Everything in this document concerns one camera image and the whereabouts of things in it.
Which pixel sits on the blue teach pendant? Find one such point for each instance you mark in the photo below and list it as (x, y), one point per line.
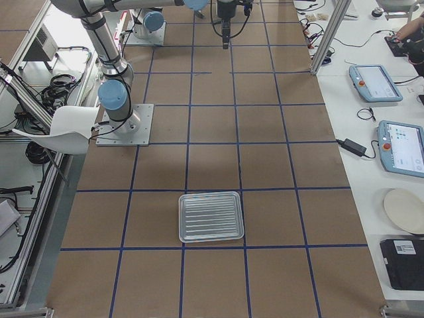
(374, 84)
(401, 148)

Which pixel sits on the operator hand at desk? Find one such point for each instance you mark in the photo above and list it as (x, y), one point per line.
(406, 30)

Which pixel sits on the white plastic chair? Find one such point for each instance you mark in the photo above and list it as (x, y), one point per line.
(69, 132)

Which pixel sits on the aluminium frame post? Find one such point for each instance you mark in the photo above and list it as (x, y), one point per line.
(333, 24)

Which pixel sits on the black flat case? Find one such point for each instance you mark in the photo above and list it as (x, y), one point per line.
(404, 263)

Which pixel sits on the green brake shoe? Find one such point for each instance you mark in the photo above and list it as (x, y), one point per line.
(199, 14)

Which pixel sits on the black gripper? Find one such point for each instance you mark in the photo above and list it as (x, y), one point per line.
(224, 10)

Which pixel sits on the beige round plate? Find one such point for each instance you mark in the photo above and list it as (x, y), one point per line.
(405, 210)

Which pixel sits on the near blue teach pendant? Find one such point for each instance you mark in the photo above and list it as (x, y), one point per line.
(401, 148)

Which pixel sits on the far blue teach pendant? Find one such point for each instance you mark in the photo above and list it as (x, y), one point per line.
(374, 84)

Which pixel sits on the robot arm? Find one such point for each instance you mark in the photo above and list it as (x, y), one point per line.
(113, 65)
(146, 21)

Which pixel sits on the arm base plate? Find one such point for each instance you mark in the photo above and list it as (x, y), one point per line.
(142, 37)
(135, 131)

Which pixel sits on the black power adapter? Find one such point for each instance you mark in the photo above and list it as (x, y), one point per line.
(352, 147)

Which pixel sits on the grey control box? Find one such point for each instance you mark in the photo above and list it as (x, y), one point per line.
(43, 49)

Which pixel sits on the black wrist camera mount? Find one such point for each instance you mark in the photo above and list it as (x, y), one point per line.
(247, 7)

